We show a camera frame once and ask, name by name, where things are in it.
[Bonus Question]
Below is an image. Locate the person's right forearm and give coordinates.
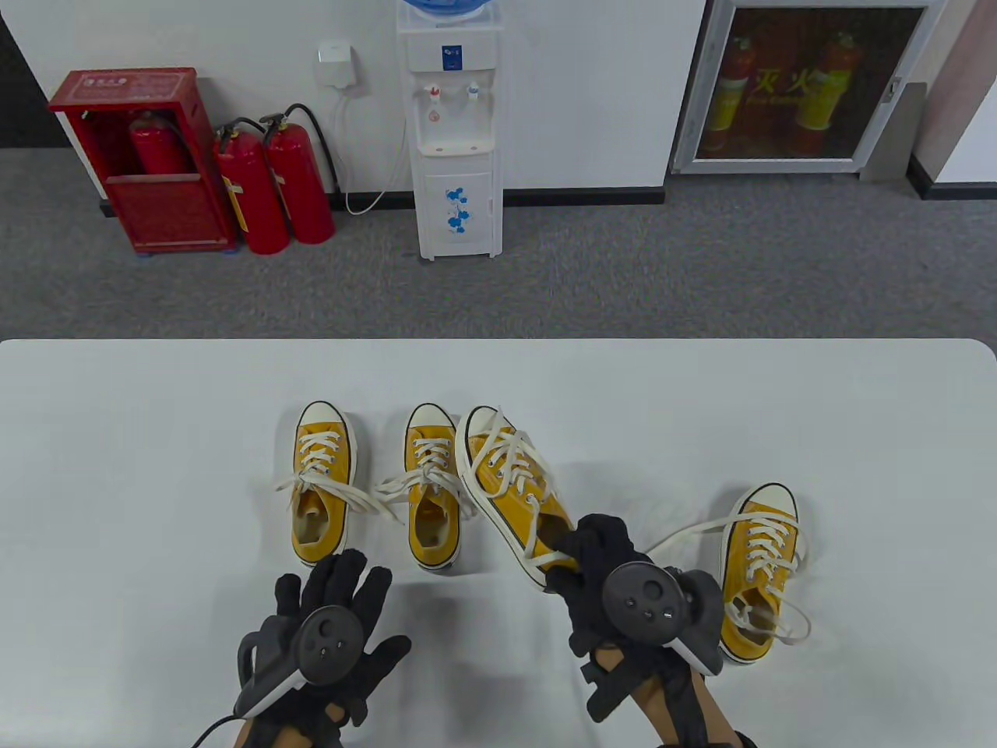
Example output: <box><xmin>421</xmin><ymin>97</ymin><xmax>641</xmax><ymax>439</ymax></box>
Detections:
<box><xmin>592</xmin><ymin>643</ymin><xmax>749</xmax><ymax>748</ymax></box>

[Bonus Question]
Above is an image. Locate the white wall box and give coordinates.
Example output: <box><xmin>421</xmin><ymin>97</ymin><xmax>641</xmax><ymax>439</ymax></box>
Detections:
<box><xmin>315</xmin><ymin>41</ymin><xmax>365</xmax><ymax>96</ymax></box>

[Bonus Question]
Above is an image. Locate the glass door fire cabinet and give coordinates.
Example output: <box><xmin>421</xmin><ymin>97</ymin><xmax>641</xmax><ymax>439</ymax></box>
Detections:
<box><xmin>670</xmin><ymin>0</ymin><xmax>947</xmax><ymax>176</ymax></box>

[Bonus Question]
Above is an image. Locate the red fire extinguisher cabinet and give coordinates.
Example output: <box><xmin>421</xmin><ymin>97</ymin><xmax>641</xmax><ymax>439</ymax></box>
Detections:
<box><xmin>47</xmin><ymin>68</ymin><xmax>238</xmax><ymax>256</ymax></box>

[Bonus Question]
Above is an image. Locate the red fire extinguisher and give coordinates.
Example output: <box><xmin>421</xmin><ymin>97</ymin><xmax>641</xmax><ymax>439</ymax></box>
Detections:
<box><xmin>129</xmin><ymin>111</ymin><xmax>192</xmax><ymax>176</ymax></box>
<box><xmin>261</xmin><ymin>104</ymin><xmax>341</xmax><ymax>245</ymax></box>
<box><xmin>214</xmin><ymin>118</ymin><xmax>291</xmax><ymax>256</ymax></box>

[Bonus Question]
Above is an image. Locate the white water dispenser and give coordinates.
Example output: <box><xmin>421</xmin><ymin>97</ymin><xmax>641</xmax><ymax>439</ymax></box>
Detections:
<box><xmin>396</xmin><ymin>8</ymin><xmax>503</xmax><ymax>262</ymax></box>

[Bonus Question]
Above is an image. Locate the white shoe lace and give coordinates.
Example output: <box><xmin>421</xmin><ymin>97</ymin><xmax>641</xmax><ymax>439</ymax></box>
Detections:
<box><xmin>646</xmin><ymin>510</ymin><xmax>812</xmax><ymax>646</ymax></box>
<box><xmin>374</xmin><ymin>440</ymin><xmax>476</xmax><ymax>523</ymax></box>
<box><xmin>273</xmin><ymin>432</ymin><xmax>390</xmax><ymax>519</ymax></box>

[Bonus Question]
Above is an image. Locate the grey tracking controller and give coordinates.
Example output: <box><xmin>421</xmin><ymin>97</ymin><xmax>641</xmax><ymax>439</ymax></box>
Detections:
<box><xmin>236</xmin><ymin>605</ymin><xmax>371</xmax><ymax>719</ymax></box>
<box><xmin>602</xmin><ymin>563</ymin><xmax>725</xmax><ymax>676</ymax></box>

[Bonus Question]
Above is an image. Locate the black cable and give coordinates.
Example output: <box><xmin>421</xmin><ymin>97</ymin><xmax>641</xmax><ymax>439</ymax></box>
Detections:
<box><xmin>191</xmin><ymin>713</ymin><xmax>242</xmax><ymax>748</ymax></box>

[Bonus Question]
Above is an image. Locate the white power cable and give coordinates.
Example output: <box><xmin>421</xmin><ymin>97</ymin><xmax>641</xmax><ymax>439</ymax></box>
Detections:
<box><xmin>331</xmin><ymin>90</ymin><xmax>410</xmax><ymax>217</ymax></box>

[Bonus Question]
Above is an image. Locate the person's left hand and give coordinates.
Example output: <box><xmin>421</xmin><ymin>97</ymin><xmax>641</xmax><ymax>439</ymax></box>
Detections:
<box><xmin>274</xmin><ymin>548</ymin><xmax>412</xmax><ymax>729</ymax></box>

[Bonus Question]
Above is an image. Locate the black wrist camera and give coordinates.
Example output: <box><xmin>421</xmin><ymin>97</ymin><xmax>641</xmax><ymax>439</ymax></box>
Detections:
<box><xmin>580</xmin><ymin>643</ymin><xmax>636</xmax><ymax>723</ymax></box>

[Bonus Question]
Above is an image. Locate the person's right hand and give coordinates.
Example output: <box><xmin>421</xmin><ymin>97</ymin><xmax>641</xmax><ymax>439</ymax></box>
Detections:
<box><xmin>545</xmin><ymin>514</ymin><xmax>702</xmax><ymax>683</ymax></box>

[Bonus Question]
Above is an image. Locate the person's left forearm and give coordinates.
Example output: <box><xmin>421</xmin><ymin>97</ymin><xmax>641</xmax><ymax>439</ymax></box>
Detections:
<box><xmin>234</xmin><ymin>713</ymin><xmax>343</xmax><ymax>748</ymax></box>

